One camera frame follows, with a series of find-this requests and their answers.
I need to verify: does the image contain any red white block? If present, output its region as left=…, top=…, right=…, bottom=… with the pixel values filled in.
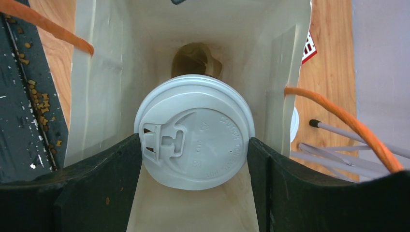
left=302, top=31, right=317, bottom=64

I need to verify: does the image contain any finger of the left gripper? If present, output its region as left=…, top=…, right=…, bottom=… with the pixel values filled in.
left=171, top=0, right=186, bottom=5

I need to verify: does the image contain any brown paper bag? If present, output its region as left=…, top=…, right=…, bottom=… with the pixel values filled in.
left=0, top=0, right=404, bottom=232

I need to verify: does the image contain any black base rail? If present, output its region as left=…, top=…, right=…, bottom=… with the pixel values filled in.
left=0, top=12, right=68, bottom=183

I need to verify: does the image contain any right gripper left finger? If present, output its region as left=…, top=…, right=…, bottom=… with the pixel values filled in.
left=0, top=134, right=142, bottom=232

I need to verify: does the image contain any tripod stand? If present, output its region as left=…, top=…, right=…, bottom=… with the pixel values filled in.
left=291, top=119, right=390, bottom=183

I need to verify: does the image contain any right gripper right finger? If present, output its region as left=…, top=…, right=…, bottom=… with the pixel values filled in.
left=247, top=138, right=410, bottom=232

